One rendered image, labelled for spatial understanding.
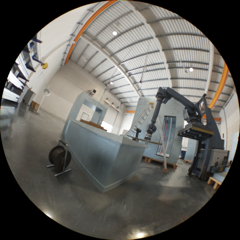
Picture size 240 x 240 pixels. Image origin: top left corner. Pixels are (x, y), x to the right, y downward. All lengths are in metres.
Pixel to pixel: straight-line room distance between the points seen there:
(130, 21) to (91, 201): 8.16
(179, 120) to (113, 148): 3.12
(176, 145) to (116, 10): 9.25
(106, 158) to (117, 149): 0.15
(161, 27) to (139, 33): 1.96
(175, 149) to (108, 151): 2.80
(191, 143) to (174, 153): 4.04
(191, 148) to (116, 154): 6.66
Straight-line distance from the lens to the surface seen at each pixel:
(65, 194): 0.77
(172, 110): 3.61
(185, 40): 8.01
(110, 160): 0.68
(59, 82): 10.80
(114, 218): 0.73
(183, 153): 9.21
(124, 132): 7.24
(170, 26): 7.55
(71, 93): 10.53
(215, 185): 2.12
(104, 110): 2.84
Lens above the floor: 0.63
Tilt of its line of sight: 13 degrees up
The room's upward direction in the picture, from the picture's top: 19 degrees clockwise
